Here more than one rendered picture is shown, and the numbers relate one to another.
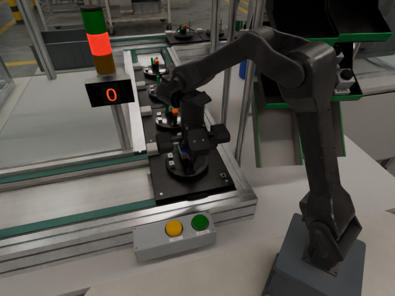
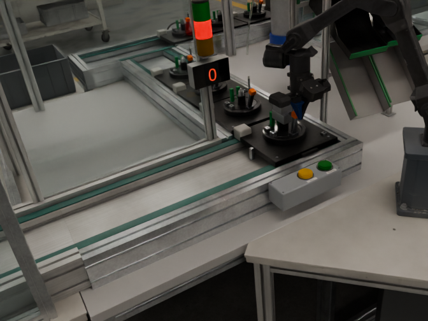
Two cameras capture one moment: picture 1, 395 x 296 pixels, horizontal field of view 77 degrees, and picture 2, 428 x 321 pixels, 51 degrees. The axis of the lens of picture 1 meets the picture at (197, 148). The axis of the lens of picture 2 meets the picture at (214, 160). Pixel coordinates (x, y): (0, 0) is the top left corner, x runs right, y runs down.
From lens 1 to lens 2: 81 cm
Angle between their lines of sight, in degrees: 12
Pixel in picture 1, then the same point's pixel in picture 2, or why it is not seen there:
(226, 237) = (344, 186)
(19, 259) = (179, 230)
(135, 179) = (235, 162)
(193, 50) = not seen: hidden behind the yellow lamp
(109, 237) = (248, 199)
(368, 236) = not seen: outside the picture
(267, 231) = (378, 174)
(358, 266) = not seen: outside the picture
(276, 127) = (356, 81)
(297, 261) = (419, 148)
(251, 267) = (378, 198)
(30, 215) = (155, 207)
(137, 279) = (285, 228)
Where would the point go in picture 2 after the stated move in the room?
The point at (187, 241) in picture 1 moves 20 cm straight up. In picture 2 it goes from (321, 181) to (323, 116)
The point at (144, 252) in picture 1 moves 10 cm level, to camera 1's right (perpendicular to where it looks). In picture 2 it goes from (290, 196) to (323, 188)
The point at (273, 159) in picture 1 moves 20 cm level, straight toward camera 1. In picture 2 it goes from (363, 109) to (372, 139)
